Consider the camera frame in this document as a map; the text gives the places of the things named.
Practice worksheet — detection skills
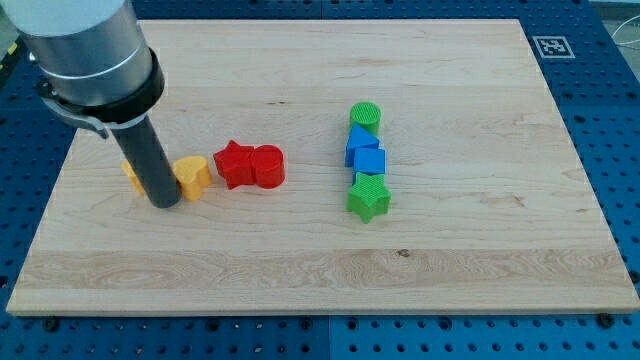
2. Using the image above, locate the blue triangle block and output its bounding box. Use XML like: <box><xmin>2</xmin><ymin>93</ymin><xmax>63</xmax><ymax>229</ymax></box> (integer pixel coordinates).
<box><xmin>344</xmin><ymin>124</ymin><xmax>380</xmax><ymax>167</ymax></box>

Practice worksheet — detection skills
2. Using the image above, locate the yellow heart block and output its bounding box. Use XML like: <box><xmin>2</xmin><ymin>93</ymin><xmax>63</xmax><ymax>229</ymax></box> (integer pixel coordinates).
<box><xmin>173</xmin><ymin>156</ymin><xmax>213</xmax><ymax>201</ymax></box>

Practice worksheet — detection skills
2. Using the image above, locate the yellow hexagon block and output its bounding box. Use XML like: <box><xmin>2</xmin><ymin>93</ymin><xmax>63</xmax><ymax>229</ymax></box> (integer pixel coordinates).
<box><xmin>121</xmin><ymin>160</ymin><xmax>146</xmax><ymax>195</ymax></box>

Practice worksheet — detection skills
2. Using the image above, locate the blue cube block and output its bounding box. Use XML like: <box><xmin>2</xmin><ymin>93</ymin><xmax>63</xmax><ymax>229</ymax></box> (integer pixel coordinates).
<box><xmin>353</xmin><ymin>148</ymin><xmax>386</xmax><ymax>181</ymax></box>

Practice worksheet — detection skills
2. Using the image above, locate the wooden board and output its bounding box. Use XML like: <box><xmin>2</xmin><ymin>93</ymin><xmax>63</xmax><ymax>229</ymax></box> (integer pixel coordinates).
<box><xmin>7</xmin><ymin>19</ymin><xmax>639</xmax><ymax>317</ymax></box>

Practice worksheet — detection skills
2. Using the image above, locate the white cable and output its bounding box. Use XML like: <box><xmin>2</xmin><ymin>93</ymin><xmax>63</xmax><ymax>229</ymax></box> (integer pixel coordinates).
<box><xmin>609</xmin><ymin>13</ymin><xmax>640</xmax><ymax>51</ymax></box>

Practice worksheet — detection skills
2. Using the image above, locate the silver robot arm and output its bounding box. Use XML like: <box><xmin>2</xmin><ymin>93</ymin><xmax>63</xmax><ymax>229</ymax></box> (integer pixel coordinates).
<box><xmin>1</xmin><ymin>0</ymin><xmax>181</xmax><ymax>208</ymax></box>

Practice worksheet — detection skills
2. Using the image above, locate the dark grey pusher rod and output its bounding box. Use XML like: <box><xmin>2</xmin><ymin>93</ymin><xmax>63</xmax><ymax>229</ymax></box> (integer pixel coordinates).
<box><xmin>111</xmin><ymin>115</ymin><xmax>181</xmax><ymax>208</ymax></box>

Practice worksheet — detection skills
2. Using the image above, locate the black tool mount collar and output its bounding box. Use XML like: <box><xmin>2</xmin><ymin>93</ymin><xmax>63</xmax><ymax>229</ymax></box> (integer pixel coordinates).
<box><xmin>37</xmin><ymin>49</ymin><xmax>165</xmax><ymax>139</ymax></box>

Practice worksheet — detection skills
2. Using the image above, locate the green cylinder block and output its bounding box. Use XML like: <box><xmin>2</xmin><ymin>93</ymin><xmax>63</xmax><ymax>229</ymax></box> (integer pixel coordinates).
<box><xmin>349</xmin><ymin>101</ymin><xmax>382</xmax><ymax>136</ymax></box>

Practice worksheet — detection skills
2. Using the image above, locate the white fiducial marker tag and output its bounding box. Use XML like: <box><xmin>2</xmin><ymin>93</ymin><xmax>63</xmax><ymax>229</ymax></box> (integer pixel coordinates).
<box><xmin>532</xmin><ymin>36</ymin><xmax>575</xmax><ymax>59</ymax></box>

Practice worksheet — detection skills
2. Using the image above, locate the green star block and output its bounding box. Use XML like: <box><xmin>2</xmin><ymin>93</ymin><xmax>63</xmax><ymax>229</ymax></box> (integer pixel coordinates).
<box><xmin>346</xmin><ymin>172</ymin><xmax>391</xmax><ymax>224</ymax></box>

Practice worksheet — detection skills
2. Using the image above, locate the red star block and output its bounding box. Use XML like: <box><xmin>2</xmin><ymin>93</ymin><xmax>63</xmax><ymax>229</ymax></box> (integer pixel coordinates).
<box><xmin>213</xmin><ymin>140</ymin><xmax>255</xmax><ymax>190</ymax></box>

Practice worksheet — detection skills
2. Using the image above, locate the red cylinder block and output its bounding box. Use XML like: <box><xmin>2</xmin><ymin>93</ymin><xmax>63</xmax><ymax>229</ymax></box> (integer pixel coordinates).
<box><xmin>250</xmin><ymin>144</ymin><xmax>285</xmax><ymax>189</ymax></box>

